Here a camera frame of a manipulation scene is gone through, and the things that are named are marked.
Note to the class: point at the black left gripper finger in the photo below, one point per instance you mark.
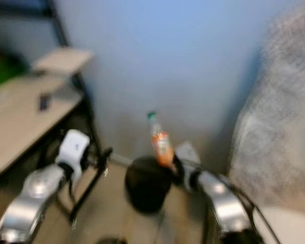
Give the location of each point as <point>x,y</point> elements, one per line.
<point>105,154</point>

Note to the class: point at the orange drink bottle green cap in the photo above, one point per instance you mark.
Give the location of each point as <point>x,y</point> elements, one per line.
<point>160,145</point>

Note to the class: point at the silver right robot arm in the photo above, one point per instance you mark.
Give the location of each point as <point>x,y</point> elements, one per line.
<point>223,203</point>

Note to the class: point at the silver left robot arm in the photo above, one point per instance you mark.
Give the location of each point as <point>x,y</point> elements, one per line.
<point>38,188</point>

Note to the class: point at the black mesh waste bin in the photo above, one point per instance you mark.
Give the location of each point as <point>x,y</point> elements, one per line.
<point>147,185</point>

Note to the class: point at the small dark desk object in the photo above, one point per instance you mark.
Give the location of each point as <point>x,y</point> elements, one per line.
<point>44,102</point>

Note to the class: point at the light wooden desk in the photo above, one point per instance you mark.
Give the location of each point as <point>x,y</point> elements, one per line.
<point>20,127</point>

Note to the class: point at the small wooden desk shelf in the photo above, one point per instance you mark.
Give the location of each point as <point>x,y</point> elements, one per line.
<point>63,60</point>

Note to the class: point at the green object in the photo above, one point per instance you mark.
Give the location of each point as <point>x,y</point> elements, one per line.
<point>5,71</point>

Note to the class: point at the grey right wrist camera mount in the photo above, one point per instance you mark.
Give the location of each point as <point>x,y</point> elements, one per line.
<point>188,152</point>

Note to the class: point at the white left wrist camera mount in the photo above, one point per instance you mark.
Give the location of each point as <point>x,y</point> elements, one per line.
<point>75,147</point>

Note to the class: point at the black metal desk frame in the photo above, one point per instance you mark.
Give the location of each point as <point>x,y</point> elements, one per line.
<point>60,30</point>

